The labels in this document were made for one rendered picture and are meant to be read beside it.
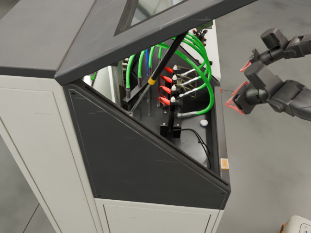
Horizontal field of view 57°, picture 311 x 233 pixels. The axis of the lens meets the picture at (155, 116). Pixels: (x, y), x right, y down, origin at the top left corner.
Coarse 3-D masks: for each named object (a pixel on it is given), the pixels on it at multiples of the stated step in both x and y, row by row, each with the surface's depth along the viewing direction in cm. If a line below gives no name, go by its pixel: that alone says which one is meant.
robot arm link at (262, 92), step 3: (261, 90) 82; (264, 90) 81; (261, 93) 82; (264, 93) 81; (267, 93) 80; (258, 96) 85; (261, 96) 82; (264, 96) 82; (267, 96) 81; (261, 99) 83; (264, 99) 82; (264, 102) 84
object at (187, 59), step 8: (168, 48) 101; (184, 56) 100; (128, 64) 116; (192, 64) 100; (128, 72) 119; (200, 72) 101; (128, 80) 122; (128, 88) 125; (208, 88) 104; (200, 112) 113
